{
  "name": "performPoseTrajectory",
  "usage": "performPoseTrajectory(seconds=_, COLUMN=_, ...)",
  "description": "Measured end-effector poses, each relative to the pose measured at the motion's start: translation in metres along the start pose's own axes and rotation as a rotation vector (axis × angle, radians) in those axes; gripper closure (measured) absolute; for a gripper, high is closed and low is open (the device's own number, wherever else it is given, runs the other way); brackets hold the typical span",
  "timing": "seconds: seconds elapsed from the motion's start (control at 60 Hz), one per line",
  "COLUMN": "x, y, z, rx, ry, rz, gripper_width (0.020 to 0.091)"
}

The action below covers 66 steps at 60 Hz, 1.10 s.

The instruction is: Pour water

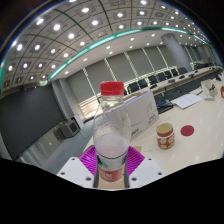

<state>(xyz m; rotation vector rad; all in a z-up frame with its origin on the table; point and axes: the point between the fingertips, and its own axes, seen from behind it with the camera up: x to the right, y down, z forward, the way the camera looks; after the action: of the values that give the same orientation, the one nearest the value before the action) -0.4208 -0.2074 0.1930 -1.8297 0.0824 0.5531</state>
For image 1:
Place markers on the flat round red coaster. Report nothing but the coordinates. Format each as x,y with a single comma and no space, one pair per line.
187,130

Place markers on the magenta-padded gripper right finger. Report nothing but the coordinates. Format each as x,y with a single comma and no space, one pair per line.
136,161

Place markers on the clear red-capped water bottle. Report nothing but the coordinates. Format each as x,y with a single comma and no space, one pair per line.
111,133

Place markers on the white paper carton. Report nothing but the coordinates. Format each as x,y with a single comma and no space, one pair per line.
143,113

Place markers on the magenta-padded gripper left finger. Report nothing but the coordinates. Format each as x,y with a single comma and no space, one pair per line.
87,161

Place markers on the row of black desk microphones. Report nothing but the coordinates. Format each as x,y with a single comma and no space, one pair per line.
171,80

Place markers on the white power strip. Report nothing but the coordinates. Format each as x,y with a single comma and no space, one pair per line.
210,98

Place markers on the grey box monitor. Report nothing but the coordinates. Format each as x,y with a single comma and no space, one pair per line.
68,129

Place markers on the small open beige box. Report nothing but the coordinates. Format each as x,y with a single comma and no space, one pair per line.
209,87

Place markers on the red and cream mug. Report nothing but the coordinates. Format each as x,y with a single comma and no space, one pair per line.
165,136

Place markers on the black desk device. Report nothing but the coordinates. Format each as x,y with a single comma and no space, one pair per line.
165,106

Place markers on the row of black office chairs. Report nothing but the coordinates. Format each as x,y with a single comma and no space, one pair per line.
152,80

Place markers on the group of ceiling lights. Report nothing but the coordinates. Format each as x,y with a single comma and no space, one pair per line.
57,27

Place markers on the white printed paper sheet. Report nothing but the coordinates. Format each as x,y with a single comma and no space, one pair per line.
186,101

